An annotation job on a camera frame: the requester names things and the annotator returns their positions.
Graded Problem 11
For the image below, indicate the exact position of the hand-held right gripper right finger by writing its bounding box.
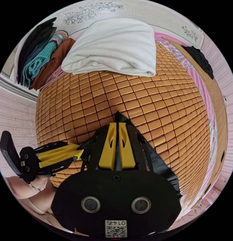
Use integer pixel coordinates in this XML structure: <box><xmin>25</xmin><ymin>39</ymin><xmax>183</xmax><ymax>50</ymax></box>
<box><xmin>119</xmin><ymin>122</ymin><xmax>136</xmax><ymax>171</ymax></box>

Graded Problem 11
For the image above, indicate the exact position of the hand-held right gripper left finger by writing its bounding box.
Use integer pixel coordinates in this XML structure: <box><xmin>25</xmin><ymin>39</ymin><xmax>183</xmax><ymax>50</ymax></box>
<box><xmin>98</xmin><ymin>122</ymin><xmax>117</xmax><ymax>171</ymax></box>

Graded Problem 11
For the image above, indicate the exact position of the black short sleeve shirt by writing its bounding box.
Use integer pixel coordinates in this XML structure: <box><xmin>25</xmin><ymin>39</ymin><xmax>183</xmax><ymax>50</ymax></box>
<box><xmin>79</xmin><ymin>111</ymin><xmax>183</xmax><ymax>198</ymax></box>

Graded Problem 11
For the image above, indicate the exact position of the person's left forearm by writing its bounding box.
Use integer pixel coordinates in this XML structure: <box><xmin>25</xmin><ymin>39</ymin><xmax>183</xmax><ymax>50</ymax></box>
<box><xmin>5</xmin><ymin>176</ymin><xmax>39</xmax><ymax>200</ymax></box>

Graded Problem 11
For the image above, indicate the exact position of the person's left hand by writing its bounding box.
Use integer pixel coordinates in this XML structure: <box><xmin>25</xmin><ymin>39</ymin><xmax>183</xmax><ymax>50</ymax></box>
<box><xmin>28</xmin><ymin>174</ymin><xmax>51</xmax><ymax>192</ymax></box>

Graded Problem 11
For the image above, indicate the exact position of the person's body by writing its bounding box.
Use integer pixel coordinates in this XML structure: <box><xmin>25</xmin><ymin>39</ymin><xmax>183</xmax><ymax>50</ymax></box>
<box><xmin>20</xmin><ymin>185</ymin><xmax>76</xmax><ymax>233</ymax></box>

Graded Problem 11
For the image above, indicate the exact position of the bed with woven mat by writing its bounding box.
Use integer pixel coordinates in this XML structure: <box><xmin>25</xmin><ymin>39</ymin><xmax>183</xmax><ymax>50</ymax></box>
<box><xmin>35</xmin><ymin>32</ymin><xmax>229</xmax><ymax>214</ymax></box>

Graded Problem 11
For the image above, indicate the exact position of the pile of clothes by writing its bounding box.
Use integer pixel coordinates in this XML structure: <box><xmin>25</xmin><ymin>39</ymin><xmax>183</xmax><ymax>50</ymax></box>
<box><xmin>14</xmin><ymin>17</ymin><xmax>77</xmax><ymax>91</ymax></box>

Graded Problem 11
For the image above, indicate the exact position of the white folded garment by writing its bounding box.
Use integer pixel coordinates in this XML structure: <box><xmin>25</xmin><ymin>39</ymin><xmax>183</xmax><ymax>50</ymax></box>
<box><xmin>61</xmin><ymin>18</ymin><xmax>157</xmax><ymax>77</ymax></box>

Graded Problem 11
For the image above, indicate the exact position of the black bunched cloth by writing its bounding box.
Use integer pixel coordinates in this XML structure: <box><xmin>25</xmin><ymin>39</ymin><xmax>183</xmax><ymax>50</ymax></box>
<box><xmin>181</xmin><ymin>45</ymin><xmax>214</xmax><ymax>80</ymax></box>

